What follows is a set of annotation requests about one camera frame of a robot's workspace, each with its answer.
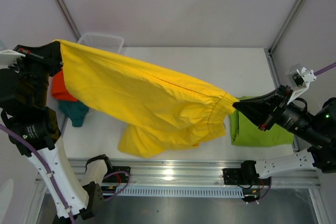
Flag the aluminium corner post right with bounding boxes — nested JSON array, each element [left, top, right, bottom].
[[268, 0, 306, 56]]

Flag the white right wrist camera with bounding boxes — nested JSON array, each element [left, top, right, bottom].
[[287, 64, 317, 104]]

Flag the aluminium corner post left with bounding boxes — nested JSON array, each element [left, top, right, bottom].
[[54, 0, 81, 41]]

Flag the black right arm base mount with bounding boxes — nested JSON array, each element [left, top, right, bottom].
[[222, 168, 271, 189]]

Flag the lime green shorts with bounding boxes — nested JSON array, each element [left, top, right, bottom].
[[229, 110, 294, 147]]

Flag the orange shorts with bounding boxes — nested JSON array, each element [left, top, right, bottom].
[[51, 70, 78, 102]]

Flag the white plastic laundry basket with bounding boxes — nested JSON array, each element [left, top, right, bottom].
[[77, 32, 124, 54]]

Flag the teal shorts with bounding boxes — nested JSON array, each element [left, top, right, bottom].
[[59, 100, 89, 127]]

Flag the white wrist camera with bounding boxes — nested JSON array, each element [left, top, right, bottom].
[[287, 64, 317, 104], [0, 49, 25, 69]]

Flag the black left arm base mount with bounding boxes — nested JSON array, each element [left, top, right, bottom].
[[103, 166, 131, 184]]

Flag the aluminium corner post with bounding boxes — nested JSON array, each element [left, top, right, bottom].
[[54, 0, 81, 41], [268, 0, 306, 56]]

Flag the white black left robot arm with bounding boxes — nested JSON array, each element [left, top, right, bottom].
[[1, 42, 114, 223]]

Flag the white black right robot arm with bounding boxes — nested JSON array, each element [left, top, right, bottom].
[[233, 85, 335, 184]]

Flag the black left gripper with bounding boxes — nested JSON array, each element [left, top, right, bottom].
[[6, 40, 62, 108]]

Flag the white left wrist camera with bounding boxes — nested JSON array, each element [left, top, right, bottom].
[[0, 49, 25, 69]]

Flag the white slotted cable duct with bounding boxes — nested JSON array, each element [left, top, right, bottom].
[[119, 185, 244, 198]]

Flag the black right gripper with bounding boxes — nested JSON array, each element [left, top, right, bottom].
[[232, 84, 331, 150]]

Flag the aluminium frame rail front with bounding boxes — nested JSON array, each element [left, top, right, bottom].
[[111, 159, 321, 189]]

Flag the yellow shorts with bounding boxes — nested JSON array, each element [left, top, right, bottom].
[[59, 40, 237, 158]]

